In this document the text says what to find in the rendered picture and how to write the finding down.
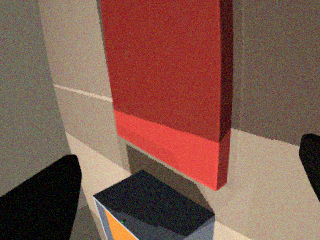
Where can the dark grey open box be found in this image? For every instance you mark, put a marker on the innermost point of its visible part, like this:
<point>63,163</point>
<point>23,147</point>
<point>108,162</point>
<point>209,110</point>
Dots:
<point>142,207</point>

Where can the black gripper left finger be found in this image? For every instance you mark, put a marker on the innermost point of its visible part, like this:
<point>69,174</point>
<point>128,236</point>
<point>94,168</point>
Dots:
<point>44,206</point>

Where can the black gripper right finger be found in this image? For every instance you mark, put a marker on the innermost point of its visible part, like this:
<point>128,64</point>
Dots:
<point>309,153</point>

